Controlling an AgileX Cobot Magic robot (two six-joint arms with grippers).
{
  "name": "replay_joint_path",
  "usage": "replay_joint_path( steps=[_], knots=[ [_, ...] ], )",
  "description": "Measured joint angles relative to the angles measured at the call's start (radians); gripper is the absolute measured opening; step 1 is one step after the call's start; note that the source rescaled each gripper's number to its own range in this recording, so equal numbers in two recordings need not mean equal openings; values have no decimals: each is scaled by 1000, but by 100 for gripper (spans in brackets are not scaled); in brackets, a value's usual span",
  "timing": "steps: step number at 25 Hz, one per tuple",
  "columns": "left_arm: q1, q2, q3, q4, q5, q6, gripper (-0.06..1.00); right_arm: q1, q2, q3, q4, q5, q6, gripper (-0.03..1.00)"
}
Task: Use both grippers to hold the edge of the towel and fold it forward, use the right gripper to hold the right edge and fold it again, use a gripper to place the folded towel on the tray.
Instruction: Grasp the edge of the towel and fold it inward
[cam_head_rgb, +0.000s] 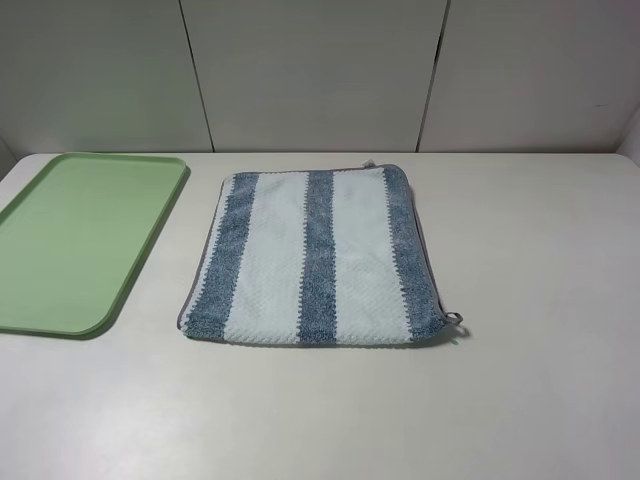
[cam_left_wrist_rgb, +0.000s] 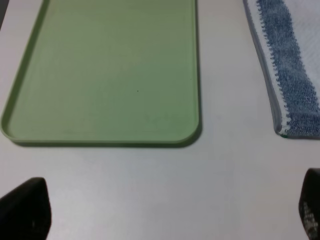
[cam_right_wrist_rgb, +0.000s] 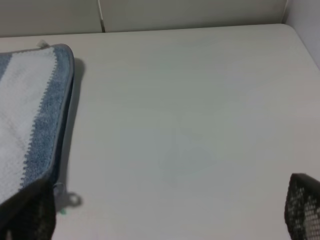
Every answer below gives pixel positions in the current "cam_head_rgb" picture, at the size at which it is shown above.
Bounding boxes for blue white striped towel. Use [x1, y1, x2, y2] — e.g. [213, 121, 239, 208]
[177, 163, 462, 347]

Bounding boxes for light green plastic tray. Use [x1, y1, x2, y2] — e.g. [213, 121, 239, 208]
[1, 153, 188, 337]

